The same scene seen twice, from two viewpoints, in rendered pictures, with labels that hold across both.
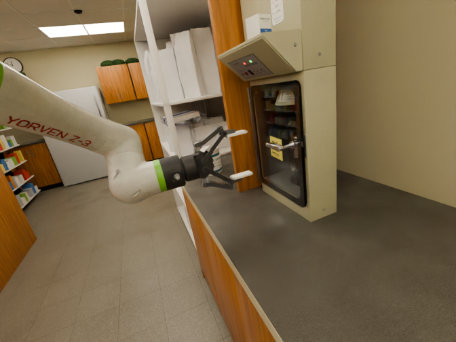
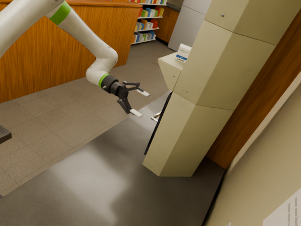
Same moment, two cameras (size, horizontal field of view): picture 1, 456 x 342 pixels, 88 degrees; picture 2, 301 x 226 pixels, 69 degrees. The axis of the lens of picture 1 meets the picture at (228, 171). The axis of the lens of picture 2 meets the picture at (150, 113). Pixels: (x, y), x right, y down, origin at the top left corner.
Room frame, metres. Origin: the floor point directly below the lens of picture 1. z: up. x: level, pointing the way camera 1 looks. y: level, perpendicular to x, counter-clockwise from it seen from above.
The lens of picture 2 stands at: (0.00, -0.72, 1.82)
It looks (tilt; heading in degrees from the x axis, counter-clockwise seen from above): 34 degrees down; 39
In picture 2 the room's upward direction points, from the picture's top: 21 degrees clockwise
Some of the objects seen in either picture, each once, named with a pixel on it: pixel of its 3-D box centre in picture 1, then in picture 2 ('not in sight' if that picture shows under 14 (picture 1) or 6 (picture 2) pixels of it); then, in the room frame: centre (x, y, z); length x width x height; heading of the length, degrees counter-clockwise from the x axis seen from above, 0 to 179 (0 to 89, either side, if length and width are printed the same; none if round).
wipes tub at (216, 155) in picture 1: (209, 160); not in sight; (1.34, 0.10, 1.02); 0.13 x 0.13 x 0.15
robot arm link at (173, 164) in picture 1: (173, 172); (109, 84); (0.65, 0.15, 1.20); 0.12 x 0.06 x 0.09; 19
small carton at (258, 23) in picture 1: (258, 28); (182, 53); (0.76, -0.15, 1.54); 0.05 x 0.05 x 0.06; 37
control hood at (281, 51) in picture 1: (254, 62); (180, 67); (0.81, -0.14, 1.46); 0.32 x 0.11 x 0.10; 19
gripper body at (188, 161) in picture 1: (197, 165); (120, 91); (0.67, 0.09, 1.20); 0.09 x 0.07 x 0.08; 109
